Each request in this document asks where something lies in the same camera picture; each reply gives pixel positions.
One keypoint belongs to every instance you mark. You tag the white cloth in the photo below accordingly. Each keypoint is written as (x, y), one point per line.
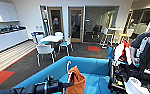
(118, 51)

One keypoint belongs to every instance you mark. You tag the white rectangular high table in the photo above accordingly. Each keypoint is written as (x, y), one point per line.
(116, 29)

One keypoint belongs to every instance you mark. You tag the black office chair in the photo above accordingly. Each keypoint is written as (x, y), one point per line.
(97, 31)

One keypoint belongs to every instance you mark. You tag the blue armchair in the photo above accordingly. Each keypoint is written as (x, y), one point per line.
(109, 53)

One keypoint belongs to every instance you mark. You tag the wooden framed glass door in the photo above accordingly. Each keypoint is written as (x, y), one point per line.
(56, 21)
(76, 25)

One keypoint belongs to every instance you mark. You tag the white bar stool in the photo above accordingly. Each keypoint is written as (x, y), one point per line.
(105, 35)

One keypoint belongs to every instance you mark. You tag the white chair with blue seat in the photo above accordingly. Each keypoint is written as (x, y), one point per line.
(58, 34)
(66, 43)
(40, 39)

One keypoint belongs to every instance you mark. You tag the narrow glass side panel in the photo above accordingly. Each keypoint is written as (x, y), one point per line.
(45, 20)

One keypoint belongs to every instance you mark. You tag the white wall cabinets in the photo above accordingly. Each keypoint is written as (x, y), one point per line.
(7, 10)

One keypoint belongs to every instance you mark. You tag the white hanger with orange hoodie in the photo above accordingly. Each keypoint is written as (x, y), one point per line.
(68, 68)

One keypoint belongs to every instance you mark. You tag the blue sofa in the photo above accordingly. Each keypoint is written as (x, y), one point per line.
(91, 66)

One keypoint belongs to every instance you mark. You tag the yellow bar stool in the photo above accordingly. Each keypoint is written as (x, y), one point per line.
(126, 34)

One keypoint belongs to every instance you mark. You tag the white round container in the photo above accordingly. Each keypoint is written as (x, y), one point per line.
(136, 86)

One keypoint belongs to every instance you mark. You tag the orange hoodie with white print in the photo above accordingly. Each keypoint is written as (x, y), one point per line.
(77, 81)

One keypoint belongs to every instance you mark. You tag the white kitchen counter cabinets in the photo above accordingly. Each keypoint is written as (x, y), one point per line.
(7, 41)

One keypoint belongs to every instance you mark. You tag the red cloth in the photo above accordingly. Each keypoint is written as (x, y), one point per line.
(126, 46)

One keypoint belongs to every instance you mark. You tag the white square table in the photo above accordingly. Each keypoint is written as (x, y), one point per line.
(51, 38)

